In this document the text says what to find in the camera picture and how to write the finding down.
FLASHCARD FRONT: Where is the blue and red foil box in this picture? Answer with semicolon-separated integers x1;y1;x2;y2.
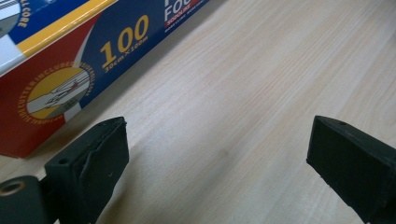
0;0;213;159

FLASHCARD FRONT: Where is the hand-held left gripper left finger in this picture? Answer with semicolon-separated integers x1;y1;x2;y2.
44;116;130;224

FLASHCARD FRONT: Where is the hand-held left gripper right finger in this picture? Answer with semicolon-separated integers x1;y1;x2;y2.
305;115;396;224

